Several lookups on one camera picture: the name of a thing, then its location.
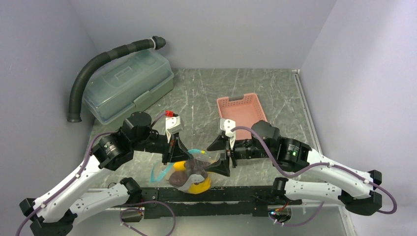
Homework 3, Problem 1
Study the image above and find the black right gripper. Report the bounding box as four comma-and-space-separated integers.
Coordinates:
205, 134, 273, 176

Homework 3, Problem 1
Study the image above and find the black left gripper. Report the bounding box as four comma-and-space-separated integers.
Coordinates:
132, 129, 193, 165

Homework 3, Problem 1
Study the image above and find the dark red grape bunch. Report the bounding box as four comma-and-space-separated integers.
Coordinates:
185, 159, 210, 176

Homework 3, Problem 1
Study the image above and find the clear zip top bag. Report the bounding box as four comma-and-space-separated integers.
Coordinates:
149, 149, 214, 194

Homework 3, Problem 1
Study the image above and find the yellow mango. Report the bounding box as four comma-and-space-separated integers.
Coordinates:
188, 177, 211, 194

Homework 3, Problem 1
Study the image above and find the pink plastic basket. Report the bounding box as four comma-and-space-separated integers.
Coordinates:
217, 93, 267, 128

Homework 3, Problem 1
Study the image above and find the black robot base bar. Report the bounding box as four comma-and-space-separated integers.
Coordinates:
123, 186, 302, 219

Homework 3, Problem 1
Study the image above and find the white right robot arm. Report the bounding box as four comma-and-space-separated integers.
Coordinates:
207, 119, 383, 216

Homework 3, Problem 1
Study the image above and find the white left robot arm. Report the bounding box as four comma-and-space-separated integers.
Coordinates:
20, 111, 191, 236

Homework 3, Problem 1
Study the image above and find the yellow fruit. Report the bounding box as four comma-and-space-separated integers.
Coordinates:
173, 161, 186, 172

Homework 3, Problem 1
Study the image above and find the translucent green storage box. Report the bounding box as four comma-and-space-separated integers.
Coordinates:
83, 49, 174, 125

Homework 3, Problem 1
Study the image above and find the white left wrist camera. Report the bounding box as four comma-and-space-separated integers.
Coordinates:
165, 110, 184, 143

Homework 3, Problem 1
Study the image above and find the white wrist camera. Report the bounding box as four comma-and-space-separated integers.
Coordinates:
219, 118, 236, 148
165, 110, 184, 143

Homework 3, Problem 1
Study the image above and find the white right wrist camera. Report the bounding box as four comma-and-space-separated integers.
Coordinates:
219, 118, 236, 148

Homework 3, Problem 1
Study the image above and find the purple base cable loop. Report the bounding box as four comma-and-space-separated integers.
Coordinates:
119, 201, 177, 236

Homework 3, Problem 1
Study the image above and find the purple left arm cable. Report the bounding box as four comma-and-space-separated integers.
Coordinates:
14, 112, 168, 236

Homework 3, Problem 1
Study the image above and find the black corrugated hose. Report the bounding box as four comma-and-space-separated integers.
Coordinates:
67, 36, 166, 123

